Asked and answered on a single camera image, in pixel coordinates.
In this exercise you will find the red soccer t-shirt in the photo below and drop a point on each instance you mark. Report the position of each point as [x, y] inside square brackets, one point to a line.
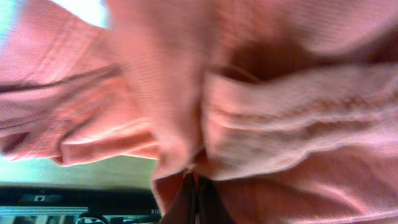
[288, 107]

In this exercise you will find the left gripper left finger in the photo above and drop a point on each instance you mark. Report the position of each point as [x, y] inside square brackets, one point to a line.
[183, 209]

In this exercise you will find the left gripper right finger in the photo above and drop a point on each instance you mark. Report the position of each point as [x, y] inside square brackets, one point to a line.
[211, 209]

